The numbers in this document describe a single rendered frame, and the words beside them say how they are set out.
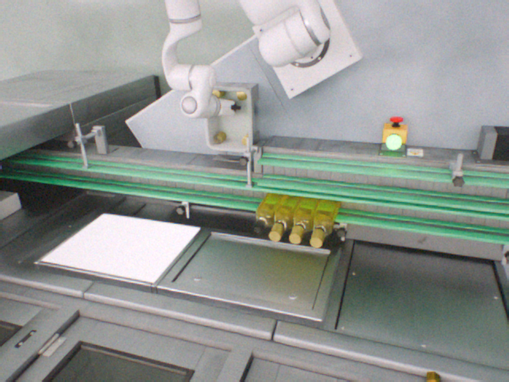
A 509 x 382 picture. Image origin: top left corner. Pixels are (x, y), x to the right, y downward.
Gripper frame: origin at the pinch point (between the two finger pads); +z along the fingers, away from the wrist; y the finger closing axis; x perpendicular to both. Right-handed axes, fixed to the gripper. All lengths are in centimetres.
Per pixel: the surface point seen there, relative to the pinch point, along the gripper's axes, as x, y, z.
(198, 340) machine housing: -57, 16, -50
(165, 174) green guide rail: -25.2, -19.6, -7.1
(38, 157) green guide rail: -26, -77, -5
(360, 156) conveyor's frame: -12.0, 46.6, -4.2
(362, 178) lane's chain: -19, 48, -3
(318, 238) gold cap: -33, 40, -28
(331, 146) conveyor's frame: -10.4, 36.7, 0.7
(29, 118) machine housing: -9, -71, -14
